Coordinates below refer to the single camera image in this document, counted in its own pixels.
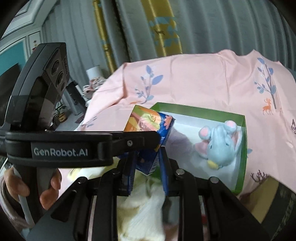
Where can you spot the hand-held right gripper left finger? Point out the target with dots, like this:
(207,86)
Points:
(130,172)

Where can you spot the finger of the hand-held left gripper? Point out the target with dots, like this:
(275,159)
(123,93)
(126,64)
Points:
(134,142)

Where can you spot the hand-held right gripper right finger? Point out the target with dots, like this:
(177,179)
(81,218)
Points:
(165,172)

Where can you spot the orange and blue printed packet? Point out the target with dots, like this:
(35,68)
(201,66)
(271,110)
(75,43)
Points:
(148,118)

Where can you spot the cream knitted cloth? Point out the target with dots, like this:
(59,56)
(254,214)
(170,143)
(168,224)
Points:
(141,208)

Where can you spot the green cardboard box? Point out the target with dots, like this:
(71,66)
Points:
(240,157)

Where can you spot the person's left hand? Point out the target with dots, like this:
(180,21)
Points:
(52,190)

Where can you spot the small potted plant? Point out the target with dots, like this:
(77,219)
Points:
(60,113)

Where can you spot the black stand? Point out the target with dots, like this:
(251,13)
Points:
(76,97)

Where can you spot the light blue elephant plush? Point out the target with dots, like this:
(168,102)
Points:
(217,143)

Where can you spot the floral cloth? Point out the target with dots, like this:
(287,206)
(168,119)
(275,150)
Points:
(92,89)

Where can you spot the white cylindrical container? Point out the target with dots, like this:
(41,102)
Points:
(93,73)

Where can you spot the pink printed bed sheet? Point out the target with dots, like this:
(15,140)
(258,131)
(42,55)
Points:
(196,81)

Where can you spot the yellow patterned curtain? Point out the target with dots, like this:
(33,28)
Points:
(148,14)

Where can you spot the grey curtain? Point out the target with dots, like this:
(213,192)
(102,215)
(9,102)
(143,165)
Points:
(219,23)

